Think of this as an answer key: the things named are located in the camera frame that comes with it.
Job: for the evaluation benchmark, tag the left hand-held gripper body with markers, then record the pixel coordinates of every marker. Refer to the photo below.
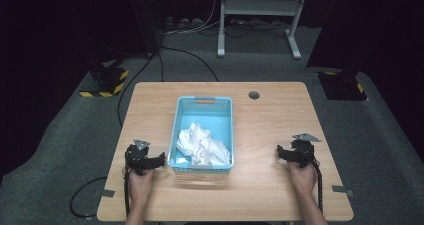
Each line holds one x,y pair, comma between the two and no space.
136,158

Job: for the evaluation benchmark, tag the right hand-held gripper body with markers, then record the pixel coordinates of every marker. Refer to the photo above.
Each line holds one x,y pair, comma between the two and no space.
304,151

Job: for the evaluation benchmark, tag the white cloth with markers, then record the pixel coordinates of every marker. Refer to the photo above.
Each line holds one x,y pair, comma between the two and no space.
201,146

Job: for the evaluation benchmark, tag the light blue plastic basket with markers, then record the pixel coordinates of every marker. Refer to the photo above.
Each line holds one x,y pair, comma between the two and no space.
206,118

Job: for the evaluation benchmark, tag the person's left hand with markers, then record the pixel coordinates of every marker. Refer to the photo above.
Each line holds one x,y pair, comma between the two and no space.
140,186

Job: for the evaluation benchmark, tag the person's right hand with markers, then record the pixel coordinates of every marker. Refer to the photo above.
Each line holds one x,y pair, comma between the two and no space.
304,180

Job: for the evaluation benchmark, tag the grey tape piece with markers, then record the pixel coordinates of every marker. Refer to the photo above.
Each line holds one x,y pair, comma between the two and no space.
341,189
107,193

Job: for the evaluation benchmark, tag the grey round table grommet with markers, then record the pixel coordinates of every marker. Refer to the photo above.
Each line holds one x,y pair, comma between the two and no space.
254,95

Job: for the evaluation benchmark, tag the black yellow striped stand base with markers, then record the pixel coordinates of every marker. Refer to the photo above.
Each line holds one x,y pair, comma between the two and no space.
106,81
343,86

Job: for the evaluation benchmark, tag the grey power strip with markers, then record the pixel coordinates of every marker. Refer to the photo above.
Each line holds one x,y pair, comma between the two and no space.
183,22

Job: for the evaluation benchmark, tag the white metal stand frame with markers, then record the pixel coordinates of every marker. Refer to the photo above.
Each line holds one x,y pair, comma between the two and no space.
260,7

